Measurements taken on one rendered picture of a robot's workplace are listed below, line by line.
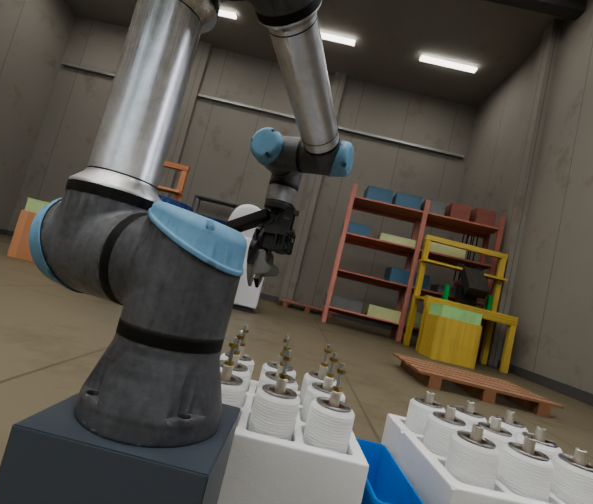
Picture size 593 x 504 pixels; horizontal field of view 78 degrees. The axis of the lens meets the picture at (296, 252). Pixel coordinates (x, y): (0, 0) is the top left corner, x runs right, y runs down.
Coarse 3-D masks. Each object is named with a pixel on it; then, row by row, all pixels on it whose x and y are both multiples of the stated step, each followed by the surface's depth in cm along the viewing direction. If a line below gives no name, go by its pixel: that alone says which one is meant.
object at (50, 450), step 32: (32, 416) 34; (64, 416) 36; (224, 416) 45; (32, 448) 32; (64, 448) 32; (96, 448) 32; (128, 448) 33; (160, 448) 34; (192, 448) 36; (224, 448) 40; (0, 480) 32; (32, 480) 32; (64, 480) 32; (96, 480) 32; (128, 480) 32; (160, 480) 32; (192, 480) 32
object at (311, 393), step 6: (306, 390) 90; (312, 390) 87; (318, 390) 87; (306, 396) 88; (312, 396) 86; (318, 396) 86; (324, 396) 85; (342, 396) 88; (306, 402) 88; (306, 408) 87; (306, 414) 86; (306, 420) 86
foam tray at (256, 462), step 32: (256, 384) 105; (256, 448) 69; (288, 448) 70; (320, 448) 72; (352, 448) 76; (224, 480) 69; (256, 480) 69; (288, 480) 69; (320, 480) 69; (352, 480) 70
